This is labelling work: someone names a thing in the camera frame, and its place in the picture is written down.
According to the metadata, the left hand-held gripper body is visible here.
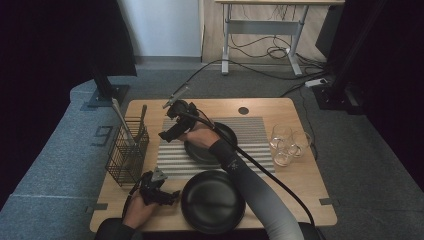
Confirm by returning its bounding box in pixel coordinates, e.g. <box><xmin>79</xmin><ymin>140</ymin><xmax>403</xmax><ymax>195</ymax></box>
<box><xmin>138</xmin><ymin>167</ymin><xmax>169</xmax><ymax>206</ymax></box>

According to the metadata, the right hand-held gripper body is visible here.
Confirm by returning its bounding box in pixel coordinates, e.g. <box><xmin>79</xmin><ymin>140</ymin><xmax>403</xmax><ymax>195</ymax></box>
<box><xmin>162</xmin><ymin>86</ymin><xmax>200</xmax><ymax>132</ymax></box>

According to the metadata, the black plate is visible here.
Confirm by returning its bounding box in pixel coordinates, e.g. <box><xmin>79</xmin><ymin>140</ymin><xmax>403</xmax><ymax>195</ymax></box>
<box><xmin>183</xmin><ymin>121</ymin><xmax>238</xmax><ymax>166</ymax></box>
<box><xmin>180</xmin><ymin>169</ymin><xmax>247</xmax><ymax>235</ymax></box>

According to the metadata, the black wire cutlery basket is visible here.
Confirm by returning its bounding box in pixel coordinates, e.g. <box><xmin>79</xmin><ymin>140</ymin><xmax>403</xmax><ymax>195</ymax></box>
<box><xmin>105</xmin><ymin>116</ymin><xmax>150</xmax><ymax>188</ymax></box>

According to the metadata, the clear drinking glass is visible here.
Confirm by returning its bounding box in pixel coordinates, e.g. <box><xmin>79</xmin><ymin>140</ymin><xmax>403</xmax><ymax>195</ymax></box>
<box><xmin>273</xmin><ymin>148</ymin><xmax>295</xmax><ymax>168</ymax></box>
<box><xmin>269</xmin><ymin>123</ymin><xmax>294</xmax><ymax>151</ymax></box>
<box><xmin>288</xmin><ymin>130</ymin><xmax>313</xmax><ymax>158</ymax></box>

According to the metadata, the person's left hand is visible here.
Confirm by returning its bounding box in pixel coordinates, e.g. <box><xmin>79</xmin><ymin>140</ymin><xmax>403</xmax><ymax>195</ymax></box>
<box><xmin>122</xmin><ymin>194</ymin><xmax>158</xmax><ymax>230</ymax></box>

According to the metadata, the person's right hand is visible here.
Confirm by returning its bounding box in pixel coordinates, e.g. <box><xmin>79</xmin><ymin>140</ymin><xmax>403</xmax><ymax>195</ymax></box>
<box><xmin>179</xmin><ymin>123</ymin><xmax>221</xmax><ymax>149</ymax></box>

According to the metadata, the grey tape piece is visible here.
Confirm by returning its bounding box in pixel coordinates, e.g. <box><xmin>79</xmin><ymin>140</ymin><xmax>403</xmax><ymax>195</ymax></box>
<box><xmin>84</xmin><ymin>202</ymin><xmax>109</xmax><ymax>214</ymax></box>
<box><xmin>318</xmin><ymin>197</ymin><xmax>341</xmax><ymax>207</ymax></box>

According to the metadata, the striped grey placemat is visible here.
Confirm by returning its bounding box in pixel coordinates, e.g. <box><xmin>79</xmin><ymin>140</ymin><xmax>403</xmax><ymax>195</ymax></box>
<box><xmin>155</xmin><ymin>116</ymin><xmax>276</xmax><ymax>179</ymax></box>

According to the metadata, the black metal stand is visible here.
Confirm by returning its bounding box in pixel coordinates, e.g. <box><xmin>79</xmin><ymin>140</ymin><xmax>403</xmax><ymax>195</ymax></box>
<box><xmin>311</xmin><ymin>0</ymin><xmax>389</xmax><ymax>116</ymax></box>
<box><xmin>79</xmin><ymin>64</ymin><xmax>131</xmax><ymax>112</ymax></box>

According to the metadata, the white-legged wooden desk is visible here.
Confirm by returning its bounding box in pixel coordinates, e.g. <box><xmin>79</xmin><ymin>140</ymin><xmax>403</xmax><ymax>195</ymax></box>
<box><xmin>214</xmin><ymin>0</ymin><xmax>346</xmax><ymax>77</ymax></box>

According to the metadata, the white power strip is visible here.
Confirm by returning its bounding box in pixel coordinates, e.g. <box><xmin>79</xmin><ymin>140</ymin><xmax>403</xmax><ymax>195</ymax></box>
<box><xmin>304</xmin><ymin>77</ymin><xmax>328</xmax><ymax>88</ymax></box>

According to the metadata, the dark curtain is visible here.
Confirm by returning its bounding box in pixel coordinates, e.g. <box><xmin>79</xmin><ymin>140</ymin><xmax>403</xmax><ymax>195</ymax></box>
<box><xmin>0</xmin><ymin>0</ymin><xmax>138</xmax><ymax>211</ymax></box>
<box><xmin>328</xmin><ymin>0</ymin><xmax>424</xmax><ymax>191</ymax></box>

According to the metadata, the left hand-held gripper cable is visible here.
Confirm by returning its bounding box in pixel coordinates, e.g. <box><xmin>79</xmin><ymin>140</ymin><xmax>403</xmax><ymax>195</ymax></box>
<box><xmin>121</xmin><ymin>181</ymin><xmax>143</xmax><ymax>218</ymax></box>

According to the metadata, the dark utensil handle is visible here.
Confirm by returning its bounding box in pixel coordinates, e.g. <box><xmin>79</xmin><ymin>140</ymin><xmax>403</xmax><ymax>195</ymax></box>
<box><xmin>137</xmin><ymin>104</ymin><xmax>148</xmax><ymax>138</ymax></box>

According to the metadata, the long black floor cable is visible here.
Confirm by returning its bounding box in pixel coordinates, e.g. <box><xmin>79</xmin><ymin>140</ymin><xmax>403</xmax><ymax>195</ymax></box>
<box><xmin>169</xmin><ymin>58</ymin><xmax>334</xmax><ymax>100</ymax></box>

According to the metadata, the silver utensil handle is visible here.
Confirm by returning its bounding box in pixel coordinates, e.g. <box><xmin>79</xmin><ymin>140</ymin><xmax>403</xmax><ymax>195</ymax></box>
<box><xmin>111</xmin><ymin>97</ymin><xmax>137</xmax><ymax>148</ymax></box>

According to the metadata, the black cable bundle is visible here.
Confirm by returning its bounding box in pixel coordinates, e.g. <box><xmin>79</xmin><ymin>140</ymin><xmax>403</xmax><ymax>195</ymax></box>
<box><xmin>229</xmin><ymin>4</ymin><xmax>329</xmax><ymax>73</ymax></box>

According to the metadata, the thin black floor cable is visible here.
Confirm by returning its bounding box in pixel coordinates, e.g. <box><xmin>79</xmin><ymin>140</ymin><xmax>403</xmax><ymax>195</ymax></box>
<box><xmin>279</xmin><ymin>83</ymin><xmax>319</xmax><ymax>161</ymax></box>

